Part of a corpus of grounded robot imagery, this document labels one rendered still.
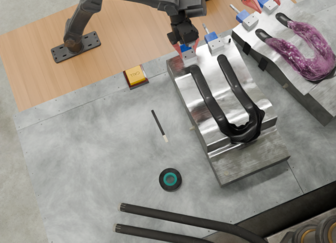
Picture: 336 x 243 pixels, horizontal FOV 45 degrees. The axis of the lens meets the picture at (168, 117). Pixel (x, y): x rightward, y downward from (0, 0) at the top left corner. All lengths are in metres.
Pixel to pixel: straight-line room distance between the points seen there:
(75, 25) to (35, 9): 1.41
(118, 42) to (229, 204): 0.78
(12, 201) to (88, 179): 1.02
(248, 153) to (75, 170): 0.63
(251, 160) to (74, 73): 0.77
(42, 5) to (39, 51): 1.18
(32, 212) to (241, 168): 1.37
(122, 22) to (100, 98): 0.35
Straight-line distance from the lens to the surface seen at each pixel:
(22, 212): 2.46
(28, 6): 2.97
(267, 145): 1.46
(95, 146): 1.55
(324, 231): 1.00
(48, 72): 1.72
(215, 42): 1.54
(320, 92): 1.52
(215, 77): 1.51
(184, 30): 1.38
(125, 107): 1.58
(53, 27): 1.82
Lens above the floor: 2.25
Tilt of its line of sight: 70 degrees down
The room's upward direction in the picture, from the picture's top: 11 degrees counter-clockwise
